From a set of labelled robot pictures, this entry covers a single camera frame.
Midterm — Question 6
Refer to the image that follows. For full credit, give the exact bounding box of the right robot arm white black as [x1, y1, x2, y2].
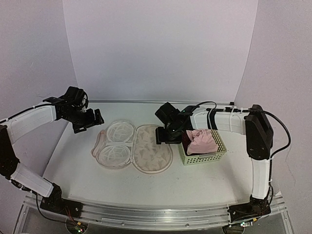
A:
[155, 102, 273, 219]

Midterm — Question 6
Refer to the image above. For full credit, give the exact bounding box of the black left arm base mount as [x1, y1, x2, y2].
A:
[40, 183, 83, 218]

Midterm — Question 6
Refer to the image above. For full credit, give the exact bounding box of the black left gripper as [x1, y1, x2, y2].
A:
[63, 107, 104, 134]

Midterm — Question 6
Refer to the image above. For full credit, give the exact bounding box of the aluminium back table edge strip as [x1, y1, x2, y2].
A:
[89, 99, 235, 105]

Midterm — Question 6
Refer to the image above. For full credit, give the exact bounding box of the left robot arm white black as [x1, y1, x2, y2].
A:
[0, 86, 104, 217]

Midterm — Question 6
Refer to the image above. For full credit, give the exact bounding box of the beige patterned mesh laundry bag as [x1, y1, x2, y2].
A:
[91, 121, 173, 175]

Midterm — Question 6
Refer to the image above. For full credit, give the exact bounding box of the light pink bra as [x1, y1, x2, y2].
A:
[186, 129, 218, 154]

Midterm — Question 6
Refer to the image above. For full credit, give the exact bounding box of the aluminium front rail frame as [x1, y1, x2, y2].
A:
[23, 197, 287, 226]

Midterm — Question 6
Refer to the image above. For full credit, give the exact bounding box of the light green perforated plastic basket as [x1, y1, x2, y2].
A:
[179, 129, 227, 166]

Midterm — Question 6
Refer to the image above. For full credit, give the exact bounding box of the dark red bra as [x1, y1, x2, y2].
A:
[182, 132, 194, 156]

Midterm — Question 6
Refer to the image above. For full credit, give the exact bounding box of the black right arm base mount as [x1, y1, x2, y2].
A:
[228, 196, 271, 223]

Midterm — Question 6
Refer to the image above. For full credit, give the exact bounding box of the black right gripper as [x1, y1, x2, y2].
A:
[155, 124, 184, 145]

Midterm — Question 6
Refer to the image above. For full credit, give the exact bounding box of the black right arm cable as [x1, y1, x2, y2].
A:
[185, 101, 292, 159]

